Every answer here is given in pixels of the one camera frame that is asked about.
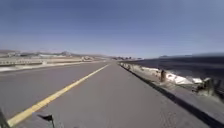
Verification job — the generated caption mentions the grey asphalt road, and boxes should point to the grey asphalt road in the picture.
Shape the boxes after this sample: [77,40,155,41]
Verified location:
[0,60,212,128]

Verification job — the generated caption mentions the distant hills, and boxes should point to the distant hills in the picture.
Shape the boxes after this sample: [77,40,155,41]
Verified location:
[0,49,111,59]

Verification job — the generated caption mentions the pale sandy verge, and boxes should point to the pale sandy verge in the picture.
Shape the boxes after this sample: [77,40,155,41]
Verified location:
[0,56,101,72]

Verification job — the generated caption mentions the rocky dirt verge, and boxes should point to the rocky dirt verge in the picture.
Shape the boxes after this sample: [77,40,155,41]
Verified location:
[120,61,224,101]

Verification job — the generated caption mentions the yellow painted line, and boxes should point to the yellow painted line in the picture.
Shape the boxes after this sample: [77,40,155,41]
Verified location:
[7,63,111,128]

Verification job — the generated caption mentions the robot's own part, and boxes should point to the robot's own part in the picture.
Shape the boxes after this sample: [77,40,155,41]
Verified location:
[37,114,56,128]

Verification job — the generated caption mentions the white painted line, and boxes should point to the white painted line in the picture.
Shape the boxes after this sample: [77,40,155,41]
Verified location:
[0,61,101,73]

